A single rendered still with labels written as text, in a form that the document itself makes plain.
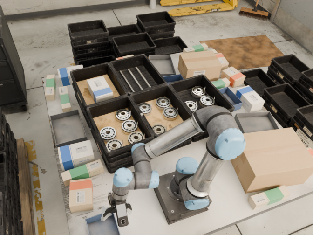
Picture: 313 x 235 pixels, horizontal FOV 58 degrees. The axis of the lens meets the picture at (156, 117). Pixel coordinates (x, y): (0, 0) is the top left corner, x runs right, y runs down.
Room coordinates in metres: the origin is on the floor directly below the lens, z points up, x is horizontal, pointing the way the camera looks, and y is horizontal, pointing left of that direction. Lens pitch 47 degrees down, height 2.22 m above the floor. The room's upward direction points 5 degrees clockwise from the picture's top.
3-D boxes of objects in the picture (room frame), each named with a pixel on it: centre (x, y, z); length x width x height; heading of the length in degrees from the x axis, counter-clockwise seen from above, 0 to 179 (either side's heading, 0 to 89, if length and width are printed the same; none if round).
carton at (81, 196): (0.74, 0.39, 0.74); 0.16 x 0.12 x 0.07; 14
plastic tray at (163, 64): (2.01, -0.01, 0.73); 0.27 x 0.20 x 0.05; 12
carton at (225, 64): (2.13, -0.51, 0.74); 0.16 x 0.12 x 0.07; 19
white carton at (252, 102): (1.66, -0.71, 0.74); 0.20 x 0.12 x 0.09; 29
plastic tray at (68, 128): (1.22, 0.60, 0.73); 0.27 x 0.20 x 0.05; 26
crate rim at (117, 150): (1.14, 0.23, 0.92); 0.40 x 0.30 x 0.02; 30
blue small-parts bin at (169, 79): (1.77, -0.10, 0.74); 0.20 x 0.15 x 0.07; 111
